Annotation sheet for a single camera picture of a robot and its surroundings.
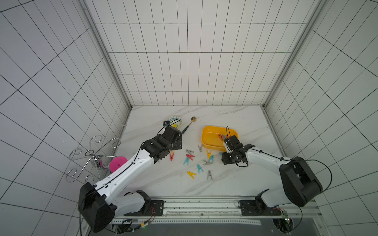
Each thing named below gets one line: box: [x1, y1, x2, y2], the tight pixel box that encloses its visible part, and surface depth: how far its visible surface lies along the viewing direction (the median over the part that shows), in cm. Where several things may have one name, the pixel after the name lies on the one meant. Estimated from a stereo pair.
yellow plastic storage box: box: [201, 125, 239, 152], surface depth 101 cm
